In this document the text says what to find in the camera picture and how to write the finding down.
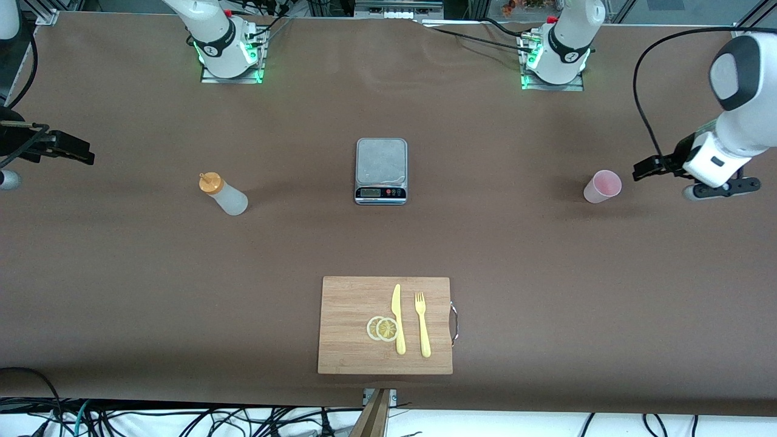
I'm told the pink plastic cup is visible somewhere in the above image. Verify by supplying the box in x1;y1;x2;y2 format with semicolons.
583;170;622;204

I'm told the clear squeeze bottle orange cap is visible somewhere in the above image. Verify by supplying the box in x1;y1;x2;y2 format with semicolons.
199;172;249;216

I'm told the brown table cover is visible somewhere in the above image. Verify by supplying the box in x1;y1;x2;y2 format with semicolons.
0;11;777;417

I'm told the silver digital kitchen scale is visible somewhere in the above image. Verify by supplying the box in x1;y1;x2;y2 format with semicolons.
355;138;408;206

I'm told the yellow plastic fork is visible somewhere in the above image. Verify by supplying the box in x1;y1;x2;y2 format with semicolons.
415;291;432;358

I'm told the yellow plastic knife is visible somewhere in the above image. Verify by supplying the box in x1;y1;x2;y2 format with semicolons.
392;284;406;356

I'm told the grey power strip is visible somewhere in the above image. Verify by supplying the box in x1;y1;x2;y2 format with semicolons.
355;0;444;22

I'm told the wooden cutting board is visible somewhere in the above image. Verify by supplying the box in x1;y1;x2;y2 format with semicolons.
317;276;459;375

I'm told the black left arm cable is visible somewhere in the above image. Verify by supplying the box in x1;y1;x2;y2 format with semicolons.
633;27;777;160

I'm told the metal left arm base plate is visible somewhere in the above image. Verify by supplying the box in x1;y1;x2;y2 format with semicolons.
519;30;585;92

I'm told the aluminium frame bracket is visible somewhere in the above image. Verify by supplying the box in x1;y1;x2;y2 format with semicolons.
731;0;777;42
21;0;61;26

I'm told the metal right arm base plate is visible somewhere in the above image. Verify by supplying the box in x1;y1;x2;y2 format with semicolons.
200;27;266;84

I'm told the short black base cable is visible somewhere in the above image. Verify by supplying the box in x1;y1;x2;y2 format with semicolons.
483;17;530;38

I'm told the black looped floor cable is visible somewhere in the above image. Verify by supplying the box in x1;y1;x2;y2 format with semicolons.
0;367;64;437

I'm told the long black base cable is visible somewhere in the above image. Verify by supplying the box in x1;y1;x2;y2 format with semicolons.
419;23;535;55

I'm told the teal floor cable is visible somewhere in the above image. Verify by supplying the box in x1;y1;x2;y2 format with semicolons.
72;399;92;437

